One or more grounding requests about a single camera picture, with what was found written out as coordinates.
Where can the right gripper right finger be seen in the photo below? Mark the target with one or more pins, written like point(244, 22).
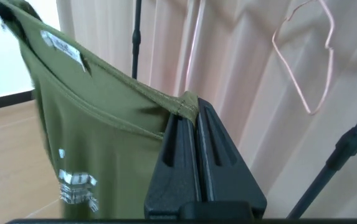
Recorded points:
point(231, 186)

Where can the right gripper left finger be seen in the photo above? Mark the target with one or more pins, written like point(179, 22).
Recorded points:
point(169, 189)

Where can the black clothes rack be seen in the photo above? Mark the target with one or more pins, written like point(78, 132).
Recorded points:
point(346, 146)

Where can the pink clothes hanger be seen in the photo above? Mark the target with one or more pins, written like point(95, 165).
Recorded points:
point(311, 113)

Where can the green printed shirt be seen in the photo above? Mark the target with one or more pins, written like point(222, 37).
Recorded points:
point(103, 109)

